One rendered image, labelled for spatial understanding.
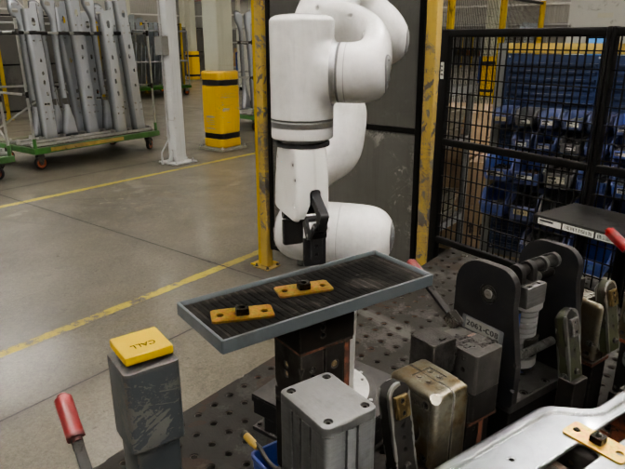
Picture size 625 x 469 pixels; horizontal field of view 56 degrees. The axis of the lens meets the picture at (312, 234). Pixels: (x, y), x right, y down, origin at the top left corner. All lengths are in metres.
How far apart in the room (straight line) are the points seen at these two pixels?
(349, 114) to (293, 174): 0.39
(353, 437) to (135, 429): 0.26
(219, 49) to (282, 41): 7.74
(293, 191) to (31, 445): 2.07
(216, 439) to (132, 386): 0.62
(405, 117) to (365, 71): 2.50
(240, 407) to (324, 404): 0.74
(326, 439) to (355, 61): 0.45
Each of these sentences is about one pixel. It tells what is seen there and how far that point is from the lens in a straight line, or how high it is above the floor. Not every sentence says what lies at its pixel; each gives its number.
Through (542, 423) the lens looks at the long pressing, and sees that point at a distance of 0.92.
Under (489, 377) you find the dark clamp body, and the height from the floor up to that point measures 1.03.
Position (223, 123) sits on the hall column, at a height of 0.40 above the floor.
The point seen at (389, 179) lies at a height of 0.77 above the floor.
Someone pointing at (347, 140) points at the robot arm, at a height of 1.33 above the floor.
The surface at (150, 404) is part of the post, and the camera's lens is 0.77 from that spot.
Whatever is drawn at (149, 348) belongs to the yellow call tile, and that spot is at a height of 1.16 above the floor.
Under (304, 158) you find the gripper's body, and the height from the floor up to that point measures 1.37.
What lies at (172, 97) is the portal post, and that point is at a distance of 7.67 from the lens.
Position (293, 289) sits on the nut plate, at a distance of 0.87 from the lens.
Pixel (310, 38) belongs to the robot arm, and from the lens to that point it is 0.76.
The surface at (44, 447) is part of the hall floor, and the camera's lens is 2.65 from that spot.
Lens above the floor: 1.51
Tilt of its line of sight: 18 degrees down
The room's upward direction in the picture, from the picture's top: straight up
